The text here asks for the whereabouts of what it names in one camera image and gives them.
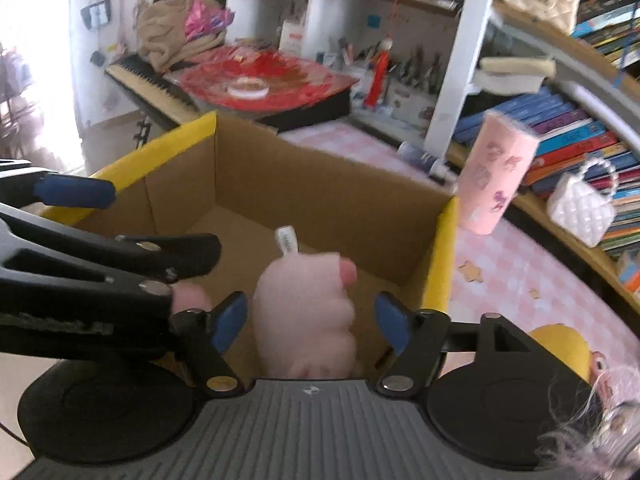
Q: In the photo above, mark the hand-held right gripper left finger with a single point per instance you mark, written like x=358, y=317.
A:
x=231, y=322

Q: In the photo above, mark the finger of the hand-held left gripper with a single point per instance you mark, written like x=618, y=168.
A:
x=165, y=255
x=75, y=192

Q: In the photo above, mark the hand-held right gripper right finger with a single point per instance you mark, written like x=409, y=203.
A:
x=392, y=322

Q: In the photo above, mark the pink plush toy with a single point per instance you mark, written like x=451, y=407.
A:
x=300, y=310

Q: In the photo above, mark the yellow cardboard box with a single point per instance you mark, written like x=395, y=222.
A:
x=300, y=175

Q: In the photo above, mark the electronic keyboard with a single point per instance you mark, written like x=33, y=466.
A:
x=150, y=85

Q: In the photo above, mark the yellow tape roll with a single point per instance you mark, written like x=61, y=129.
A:
x=560, y=347

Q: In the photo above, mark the pink cylinder pen holder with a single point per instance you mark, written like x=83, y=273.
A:
x=492, y=175

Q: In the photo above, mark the beige cloth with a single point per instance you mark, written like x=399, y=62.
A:
x=160, y=35

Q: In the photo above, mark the white tape roll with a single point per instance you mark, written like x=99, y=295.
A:
x=247, y=88

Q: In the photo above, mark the pink foil packet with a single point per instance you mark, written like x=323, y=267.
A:
x=207, y=20

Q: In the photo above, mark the red decoration packaging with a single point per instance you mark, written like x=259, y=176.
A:
x=300, y=77

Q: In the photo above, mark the pen holder with pens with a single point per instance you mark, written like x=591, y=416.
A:
x=415, y=80

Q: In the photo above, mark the white box with red label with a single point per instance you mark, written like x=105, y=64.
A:
x=292, y=37

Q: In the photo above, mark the red figurine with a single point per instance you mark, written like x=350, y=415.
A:
x=380, y=70

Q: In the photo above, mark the row of colourful books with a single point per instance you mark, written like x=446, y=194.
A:
x=560, y=130

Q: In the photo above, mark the white desk shelf unit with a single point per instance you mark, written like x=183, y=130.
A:
x=462, y=60

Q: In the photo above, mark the white light bar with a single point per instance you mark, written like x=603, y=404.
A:
x=600, y=105

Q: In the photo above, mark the row of thin books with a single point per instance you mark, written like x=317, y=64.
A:
x=607, y=25

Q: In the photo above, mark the black white wall organizer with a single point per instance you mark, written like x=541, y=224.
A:
x=96, y=10

